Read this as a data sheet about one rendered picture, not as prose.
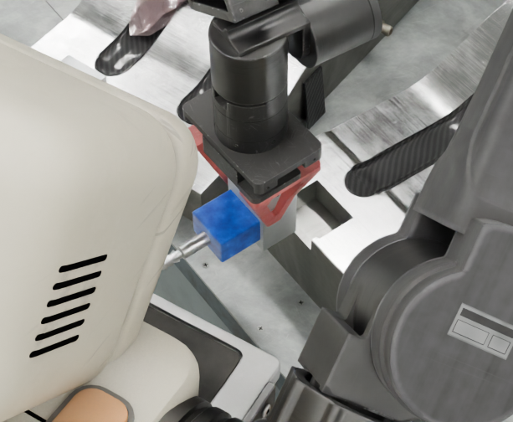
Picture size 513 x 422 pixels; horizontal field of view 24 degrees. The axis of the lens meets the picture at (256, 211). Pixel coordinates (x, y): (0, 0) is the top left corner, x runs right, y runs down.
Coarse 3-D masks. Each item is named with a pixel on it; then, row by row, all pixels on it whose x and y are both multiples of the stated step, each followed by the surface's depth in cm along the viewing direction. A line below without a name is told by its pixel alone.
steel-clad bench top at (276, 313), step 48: (0, 0) 138; (48, 0) 138; (432, 0) 138; (480, 0) 138; (384, 48) 134; (432, 48) 134; (336, 96) 129; (384, 96) 129; (240, 288) 115; (288, 288) 115; (288, 336) 112
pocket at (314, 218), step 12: (300, 192) 111; (312, 192) 112; (324, 192) 111; (300, 204) 112; (312, 204) 113; (324, 204) 113; (336, 204) 110; (300, 216) 112; (312, 216) 112; (324, 216) 112; (336, 216) 112; (348, 216) 109; (300, 228) 111; (312, 228) 111; (324, 228) 111
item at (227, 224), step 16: (208, 208) 102; (224, 208) 102; (240, 208) 102; (272, 208) 100; (288, 208) 102; (208, 224) 101; (224, 224) 101; (240, 224) 101; (256, 224) 101; (272, 224) 102; (288, 224) 104; (192, 240) 101; (208, 240) 101; (224, 240) 100; (240, 240) 101; (256, 240) 103; (272, 240) 104; (176, 256) 100; (224, 256) 101
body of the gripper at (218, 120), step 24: (216, 96) 91; (192, 120) 95; (216, 120) 92; (240, 120) 90; (264, 120) 90; (288, 120) 95; (216, 144) 94; (240, 144) 92; (264, 144) 92; (288, 144) 94; (312, 144) 93; (240, 168) 92; (264, 168) 92; (288, 168) 92; (264, 192) 92
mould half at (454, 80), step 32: (512, 0) 119; (480, 32) 119; (448, 64) 119; (480, 64) 118; (416, 96) 118; (448, 96) 118; (352, 128) 115; (384, 128) 116; (416, 128) 116; (320, 160) 113; (352, 160) 113; (384, 192) 110; (352, 224) 108; (384, 224) 108; (288, 256) 114; (320, 256) 107; (352, 256) 106; (320, 288) 111
